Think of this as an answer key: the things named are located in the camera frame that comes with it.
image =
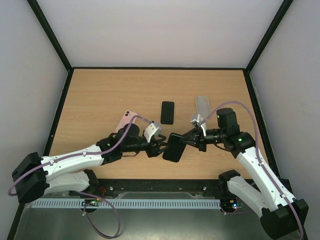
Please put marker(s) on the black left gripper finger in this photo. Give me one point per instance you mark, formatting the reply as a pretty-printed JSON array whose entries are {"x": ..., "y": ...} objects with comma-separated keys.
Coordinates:
[
  {"x": 162, "y": 139},
  {"x": 159, "y": 151}
]

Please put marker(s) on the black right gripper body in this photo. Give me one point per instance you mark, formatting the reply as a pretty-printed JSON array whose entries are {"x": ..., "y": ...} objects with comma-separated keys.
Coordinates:
[{"x": 201, "y": 140}]

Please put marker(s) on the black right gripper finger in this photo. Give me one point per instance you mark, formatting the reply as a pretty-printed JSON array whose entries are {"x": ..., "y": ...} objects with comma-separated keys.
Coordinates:
[
  {"x": 190, "y": 143},
  {"x": 191, "y": 135}
]

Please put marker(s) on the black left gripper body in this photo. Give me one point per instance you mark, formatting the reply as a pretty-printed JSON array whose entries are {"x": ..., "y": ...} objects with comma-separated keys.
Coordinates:
[{"x": 151, "y": 151}]

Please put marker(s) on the black phone from white case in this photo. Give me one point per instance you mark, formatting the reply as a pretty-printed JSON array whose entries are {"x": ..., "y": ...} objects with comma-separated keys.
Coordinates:
[{"x": 167, "y": 113}]

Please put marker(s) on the white phone case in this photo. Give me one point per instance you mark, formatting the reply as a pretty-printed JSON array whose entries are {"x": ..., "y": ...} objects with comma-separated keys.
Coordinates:
[{"x": 202, "y": 103}]

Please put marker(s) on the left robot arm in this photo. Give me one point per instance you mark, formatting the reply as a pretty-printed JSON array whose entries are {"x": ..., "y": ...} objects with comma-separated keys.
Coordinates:
[{"x": 37, "y": 176}]

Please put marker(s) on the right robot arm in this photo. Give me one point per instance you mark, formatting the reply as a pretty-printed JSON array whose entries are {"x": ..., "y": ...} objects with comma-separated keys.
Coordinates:
[{"x": 279, "y": 211}]

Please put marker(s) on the pink cased phone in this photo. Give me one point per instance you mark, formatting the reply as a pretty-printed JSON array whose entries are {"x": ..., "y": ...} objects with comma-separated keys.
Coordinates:
[{"x": 126, "y": 118}]

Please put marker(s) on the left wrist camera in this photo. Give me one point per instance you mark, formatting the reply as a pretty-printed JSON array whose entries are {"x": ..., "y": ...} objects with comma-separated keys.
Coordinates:
[{"x": 152, "y": 130}]

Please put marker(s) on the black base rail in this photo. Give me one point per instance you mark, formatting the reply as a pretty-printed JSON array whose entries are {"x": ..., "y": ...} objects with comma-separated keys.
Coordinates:
[{"x": 206, "y": 187}]

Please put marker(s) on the black enclosure frame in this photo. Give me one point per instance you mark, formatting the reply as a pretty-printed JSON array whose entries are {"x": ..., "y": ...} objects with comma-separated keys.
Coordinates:
[{"x": 281, "y": 12}]

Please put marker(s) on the white slotted cable duct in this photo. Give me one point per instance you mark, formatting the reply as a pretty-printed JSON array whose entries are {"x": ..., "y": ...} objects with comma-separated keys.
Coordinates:
[{"x": 72, "y": 203}]

